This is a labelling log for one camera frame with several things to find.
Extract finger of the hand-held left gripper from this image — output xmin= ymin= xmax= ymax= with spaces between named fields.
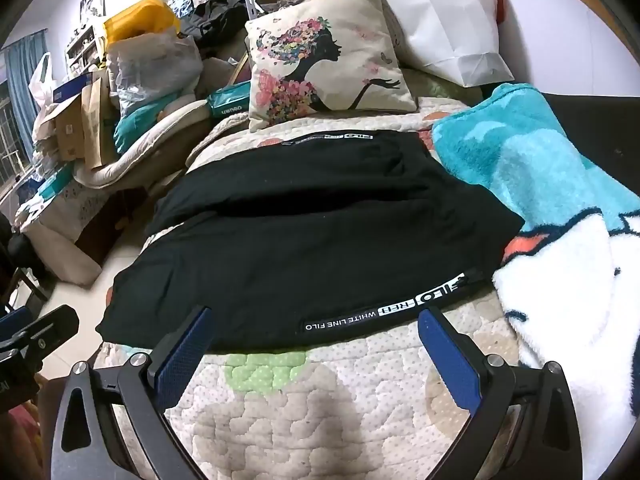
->
xmin=7 ymin=304 xmax=80 ymax=363
xmin=0 ymin=306 xmax=35 ymax=343

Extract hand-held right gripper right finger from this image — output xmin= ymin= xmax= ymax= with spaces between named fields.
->
xmin=417 ymin=306 xmax=583 ymax=480

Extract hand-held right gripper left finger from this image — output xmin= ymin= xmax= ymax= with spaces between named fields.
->
xmin=47 ymin=305 xmax=213 ymax=480

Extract black pants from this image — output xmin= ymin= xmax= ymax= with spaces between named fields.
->
xmin=95 ymin=129 xmax=526 ymax=352

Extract dark chair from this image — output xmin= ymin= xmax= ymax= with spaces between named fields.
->
xmin=0 ymin=215 xmax=51 ymax=311

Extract quilted heart pattern bedspread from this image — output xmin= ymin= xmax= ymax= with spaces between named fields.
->
xmin=92 ymin=97 xmax=526 ymax=480

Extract beige folded mattress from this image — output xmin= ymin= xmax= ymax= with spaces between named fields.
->
xmin=75 ymin=99 xmax=211 ymax=191

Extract teal cloth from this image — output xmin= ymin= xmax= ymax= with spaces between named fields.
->
xmin=114 ymin=92 xmax=181 ymax=153

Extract teal and white fleece blanket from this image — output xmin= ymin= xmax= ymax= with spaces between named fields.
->
xmin=431 ymin=82 xmax=640 ymax=480

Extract blue box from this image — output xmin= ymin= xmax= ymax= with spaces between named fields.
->
xmin=52 ymin=72 xmax=96 ymax=106

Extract white plastic bag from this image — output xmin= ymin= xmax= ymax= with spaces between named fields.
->
xmin=29 ymin=52 xmax=57 ymax=106

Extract blue curtain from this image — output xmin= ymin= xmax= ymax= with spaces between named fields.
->
xmin=2 ymin=30 xmax=48 ymax=151

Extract teal tissue pack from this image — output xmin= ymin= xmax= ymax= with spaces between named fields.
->
xmin=206 ymin=80 xmax=251 ymax=120

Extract clear plastic bag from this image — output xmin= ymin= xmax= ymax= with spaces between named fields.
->
xmin=107 ymin=32 xmax=205 ymax=116

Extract yellow plastic bag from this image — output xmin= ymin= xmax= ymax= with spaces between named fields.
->
xmin=102 ymin=0 xmax=182 ymax=46

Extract floral figure printed cushion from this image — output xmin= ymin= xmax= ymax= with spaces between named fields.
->
xmin=244 ymin=0 xmax=420 ymax=133

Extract black bag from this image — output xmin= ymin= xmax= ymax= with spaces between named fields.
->
xmin=180 ymin=0 xmax=251 ymax=53

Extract wall shelf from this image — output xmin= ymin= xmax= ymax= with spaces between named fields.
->
xmin=65 ymin=25 xmax=108 ymax=73

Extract small wall poster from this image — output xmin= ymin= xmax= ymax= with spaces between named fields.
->
xmin=80 ymin=0 xmax=106 ymax=26

